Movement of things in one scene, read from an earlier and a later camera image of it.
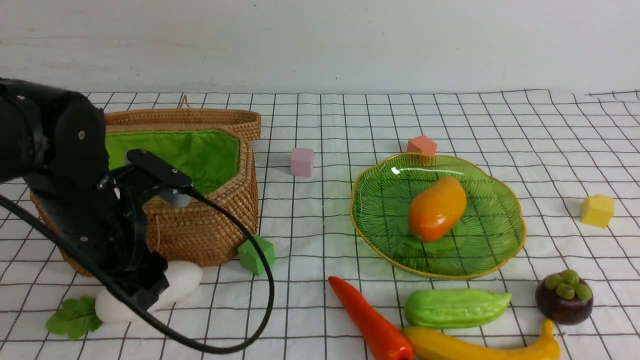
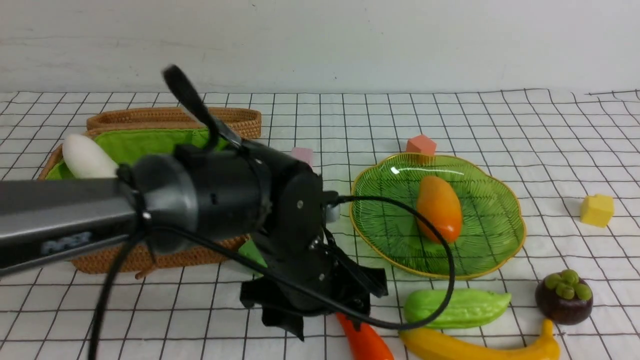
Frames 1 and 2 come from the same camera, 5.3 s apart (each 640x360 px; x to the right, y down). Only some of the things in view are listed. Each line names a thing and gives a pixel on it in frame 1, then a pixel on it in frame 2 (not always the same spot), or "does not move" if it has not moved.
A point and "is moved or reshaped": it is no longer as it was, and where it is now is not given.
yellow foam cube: (597, 210) does not move
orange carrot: (393, 338) -> (368, 343)
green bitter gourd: (441, 308) does not move
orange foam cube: (421, 144) does not move
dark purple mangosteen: (563, 298) does not move
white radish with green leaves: (76, 315) is moved or reshaped
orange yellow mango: (437, 209) is moved or reshaped
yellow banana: (428, 344) does not move
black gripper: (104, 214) -> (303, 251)
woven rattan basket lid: (245, 124) does not move
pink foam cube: (301, 162) does not move
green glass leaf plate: (490, 230) does not move
